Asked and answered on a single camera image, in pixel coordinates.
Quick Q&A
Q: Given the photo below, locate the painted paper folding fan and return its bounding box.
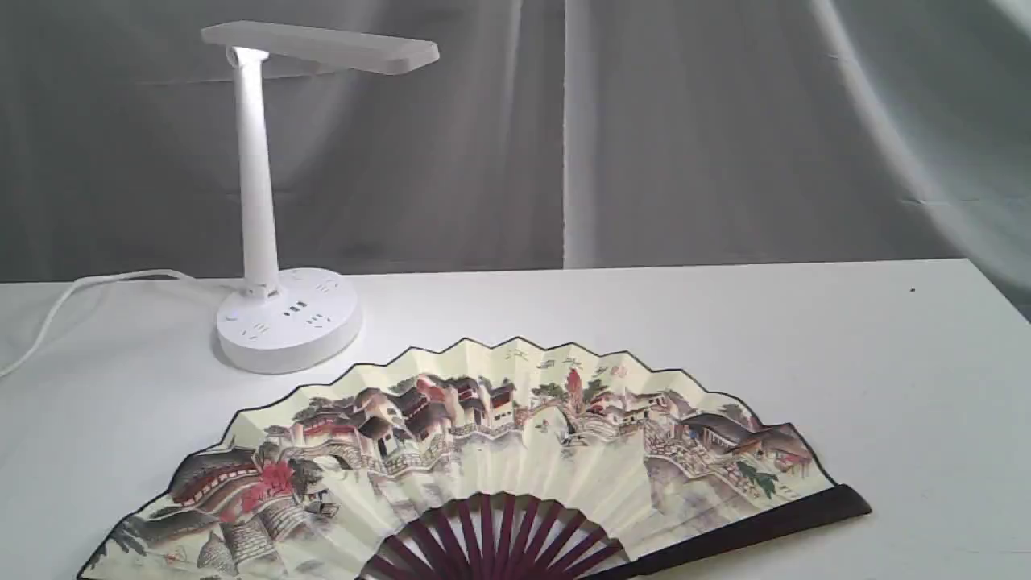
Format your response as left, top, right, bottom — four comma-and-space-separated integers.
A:
77, 338, 872, 579

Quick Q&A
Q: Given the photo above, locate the white desk lamp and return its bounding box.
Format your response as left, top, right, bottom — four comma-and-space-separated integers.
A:
201, 21, 441, 375

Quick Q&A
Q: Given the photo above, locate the white lamp power cord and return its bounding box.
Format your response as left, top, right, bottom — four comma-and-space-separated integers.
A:
0, 270, 242, 379

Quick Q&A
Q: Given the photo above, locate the grey backdrop curtain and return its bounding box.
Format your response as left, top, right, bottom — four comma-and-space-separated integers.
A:
2, 1, 1029, 315

